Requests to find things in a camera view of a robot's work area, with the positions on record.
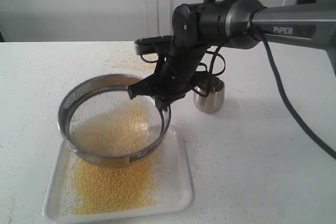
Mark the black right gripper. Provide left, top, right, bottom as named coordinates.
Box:
left=127, top=41, right=209, bottom=115

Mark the rice and millet mixture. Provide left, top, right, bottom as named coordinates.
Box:
left=71, top=101, right=162, bottom=156

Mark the stainless steel cup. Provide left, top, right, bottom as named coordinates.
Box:
left=193, top=77, right=225, bottom=114

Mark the round steel mesh sieve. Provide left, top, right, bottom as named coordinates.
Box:
left=58, top=74, right=171, bottom=168

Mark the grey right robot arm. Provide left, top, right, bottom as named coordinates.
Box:
left=128, top=0, right=335, bottom=108

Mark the white plastic tray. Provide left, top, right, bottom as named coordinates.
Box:
left=43, top=126, right=194, bottom=223

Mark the yellow millet pile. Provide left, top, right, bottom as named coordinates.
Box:
left=62, top=154, right=159, bottom=216

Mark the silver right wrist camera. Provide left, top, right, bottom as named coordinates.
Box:
left=134, top=35, right=173, bottom=56

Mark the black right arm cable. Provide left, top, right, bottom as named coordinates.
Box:
left=140, top=0, right=336, bottom=161

